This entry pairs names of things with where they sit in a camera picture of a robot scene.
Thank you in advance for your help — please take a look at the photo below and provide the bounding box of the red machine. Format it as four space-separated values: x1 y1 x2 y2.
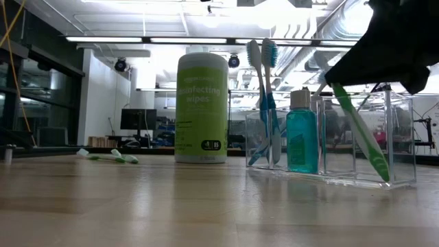
373 131 388 147

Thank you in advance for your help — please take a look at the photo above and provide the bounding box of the small blue mouthwash bottle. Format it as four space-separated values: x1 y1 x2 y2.
286 89 320 174

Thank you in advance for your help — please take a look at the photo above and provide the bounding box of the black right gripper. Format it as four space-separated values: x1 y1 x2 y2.
324 0 439 95

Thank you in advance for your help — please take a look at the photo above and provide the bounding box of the silver ventilation duct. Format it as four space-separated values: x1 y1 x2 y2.
303 0 375 73

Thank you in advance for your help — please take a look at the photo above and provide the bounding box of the black computer monitor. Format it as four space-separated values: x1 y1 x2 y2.
119 108 158 138

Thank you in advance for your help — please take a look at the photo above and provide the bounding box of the small white cylinder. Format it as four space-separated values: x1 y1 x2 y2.
3 143 17 164

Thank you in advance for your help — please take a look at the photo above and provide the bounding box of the long ceiling light bar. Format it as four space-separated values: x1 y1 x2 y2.
64 36 359 48

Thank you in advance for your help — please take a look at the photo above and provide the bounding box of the round ceiling lamp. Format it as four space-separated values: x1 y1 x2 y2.
201 5 221 29

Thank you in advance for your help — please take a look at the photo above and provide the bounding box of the wooden crate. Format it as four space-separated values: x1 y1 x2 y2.
88 135 120 149

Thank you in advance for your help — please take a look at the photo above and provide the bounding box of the light green cylindrical cup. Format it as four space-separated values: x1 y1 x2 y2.
174 51 230 165

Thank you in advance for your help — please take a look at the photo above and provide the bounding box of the thin yellow cord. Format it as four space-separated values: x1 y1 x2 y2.
0 0 38 148

